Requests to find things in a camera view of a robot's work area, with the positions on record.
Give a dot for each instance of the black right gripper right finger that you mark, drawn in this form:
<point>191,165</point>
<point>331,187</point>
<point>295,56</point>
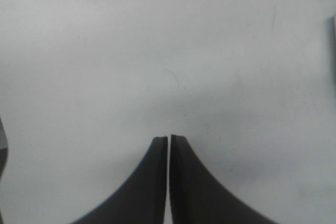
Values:
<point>197,197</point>

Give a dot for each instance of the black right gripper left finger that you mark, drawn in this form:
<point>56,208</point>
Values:
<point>141,198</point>

